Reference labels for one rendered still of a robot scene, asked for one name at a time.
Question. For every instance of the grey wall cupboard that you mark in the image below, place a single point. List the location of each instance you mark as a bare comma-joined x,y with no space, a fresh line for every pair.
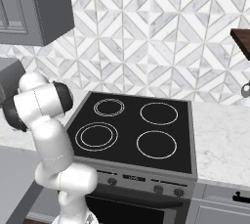
35,6

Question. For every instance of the dark oven door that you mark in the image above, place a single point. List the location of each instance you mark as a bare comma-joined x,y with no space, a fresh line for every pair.
130,211

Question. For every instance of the grey drawer front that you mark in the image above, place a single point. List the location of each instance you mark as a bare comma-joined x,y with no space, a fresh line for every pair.
221,193

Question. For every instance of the grey hanging utensil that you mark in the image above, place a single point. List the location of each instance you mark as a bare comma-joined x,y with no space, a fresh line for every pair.
246,89

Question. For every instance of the black hob stove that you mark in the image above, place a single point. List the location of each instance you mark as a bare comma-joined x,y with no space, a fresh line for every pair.
136,130

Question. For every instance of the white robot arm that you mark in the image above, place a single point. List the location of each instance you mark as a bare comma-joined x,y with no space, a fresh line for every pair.
52,136

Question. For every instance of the black stove knob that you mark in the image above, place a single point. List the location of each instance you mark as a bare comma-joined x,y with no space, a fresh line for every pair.
112,181
158,188
178,192

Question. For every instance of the grey cupboard door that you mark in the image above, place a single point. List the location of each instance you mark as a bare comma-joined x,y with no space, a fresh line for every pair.
221,216

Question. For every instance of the dark wooden shelf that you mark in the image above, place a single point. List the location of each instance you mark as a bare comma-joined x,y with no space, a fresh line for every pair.
242,40

